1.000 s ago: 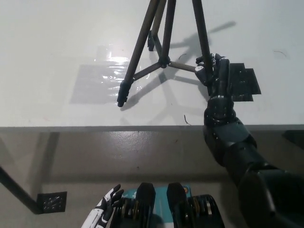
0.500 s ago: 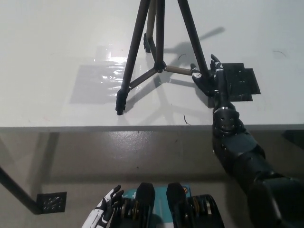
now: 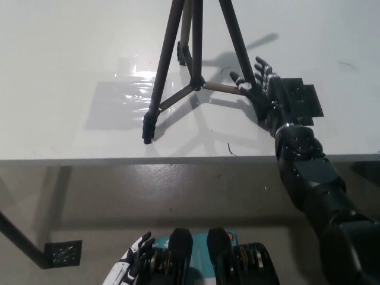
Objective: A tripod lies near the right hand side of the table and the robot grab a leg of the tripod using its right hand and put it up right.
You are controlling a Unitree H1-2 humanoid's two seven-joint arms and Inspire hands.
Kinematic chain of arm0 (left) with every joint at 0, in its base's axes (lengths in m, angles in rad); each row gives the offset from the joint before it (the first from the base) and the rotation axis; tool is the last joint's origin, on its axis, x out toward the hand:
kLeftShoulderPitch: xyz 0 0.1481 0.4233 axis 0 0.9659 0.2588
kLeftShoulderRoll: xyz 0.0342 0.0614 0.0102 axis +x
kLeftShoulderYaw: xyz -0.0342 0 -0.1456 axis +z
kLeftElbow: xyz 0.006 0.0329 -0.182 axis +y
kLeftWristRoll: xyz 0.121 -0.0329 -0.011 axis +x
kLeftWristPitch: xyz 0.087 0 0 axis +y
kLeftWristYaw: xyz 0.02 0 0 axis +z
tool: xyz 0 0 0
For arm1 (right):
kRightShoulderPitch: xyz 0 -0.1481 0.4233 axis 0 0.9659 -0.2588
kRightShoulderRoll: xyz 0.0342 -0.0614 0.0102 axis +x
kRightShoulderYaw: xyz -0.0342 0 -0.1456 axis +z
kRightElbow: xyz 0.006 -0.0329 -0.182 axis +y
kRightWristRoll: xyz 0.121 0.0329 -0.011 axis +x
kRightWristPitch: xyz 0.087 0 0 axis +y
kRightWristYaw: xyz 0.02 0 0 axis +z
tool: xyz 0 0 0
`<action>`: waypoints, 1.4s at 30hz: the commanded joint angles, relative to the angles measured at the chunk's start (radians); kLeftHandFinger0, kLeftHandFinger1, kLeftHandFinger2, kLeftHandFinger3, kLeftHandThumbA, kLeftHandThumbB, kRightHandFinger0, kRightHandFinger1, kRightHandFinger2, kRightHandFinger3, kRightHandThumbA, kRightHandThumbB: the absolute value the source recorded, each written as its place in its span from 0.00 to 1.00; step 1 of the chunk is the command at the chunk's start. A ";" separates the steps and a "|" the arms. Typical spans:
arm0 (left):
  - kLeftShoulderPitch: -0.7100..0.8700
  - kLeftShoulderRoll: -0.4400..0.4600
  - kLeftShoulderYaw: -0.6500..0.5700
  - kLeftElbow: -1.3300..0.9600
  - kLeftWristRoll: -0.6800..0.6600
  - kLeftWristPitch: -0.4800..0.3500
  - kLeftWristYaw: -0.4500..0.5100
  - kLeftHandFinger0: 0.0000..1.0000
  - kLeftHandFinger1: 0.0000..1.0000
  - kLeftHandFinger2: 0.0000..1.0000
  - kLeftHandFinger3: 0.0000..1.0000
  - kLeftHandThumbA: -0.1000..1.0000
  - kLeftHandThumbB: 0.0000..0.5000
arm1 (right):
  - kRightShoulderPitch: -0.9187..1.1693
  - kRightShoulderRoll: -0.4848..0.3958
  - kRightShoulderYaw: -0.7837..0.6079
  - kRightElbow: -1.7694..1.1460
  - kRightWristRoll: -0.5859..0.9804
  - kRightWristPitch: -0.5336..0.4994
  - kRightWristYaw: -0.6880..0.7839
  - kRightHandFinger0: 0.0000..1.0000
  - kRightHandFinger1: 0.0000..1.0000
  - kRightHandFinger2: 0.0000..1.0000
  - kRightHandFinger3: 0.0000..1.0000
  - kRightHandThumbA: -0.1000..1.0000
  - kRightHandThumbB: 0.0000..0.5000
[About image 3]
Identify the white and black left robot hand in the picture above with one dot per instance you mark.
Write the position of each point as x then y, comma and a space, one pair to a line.
124, 264

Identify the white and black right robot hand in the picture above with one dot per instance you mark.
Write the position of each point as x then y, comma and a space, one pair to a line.
264, 95

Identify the bronze and black camera tripod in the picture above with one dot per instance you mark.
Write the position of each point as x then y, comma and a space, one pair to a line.
164, 59

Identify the black metal table leg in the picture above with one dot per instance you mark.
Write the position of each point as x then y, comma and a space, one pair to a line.
22, 240

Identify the black table foot plate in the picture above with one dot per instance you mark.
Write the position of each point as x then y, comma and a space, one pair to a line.
63, 252

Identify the thin dark thread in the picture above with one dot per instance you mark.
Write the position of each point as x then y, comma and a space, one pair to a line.
231, 150

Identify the clear glossy tape patch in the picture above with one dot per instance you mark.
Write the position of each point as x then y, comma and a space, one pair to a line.
118, 104

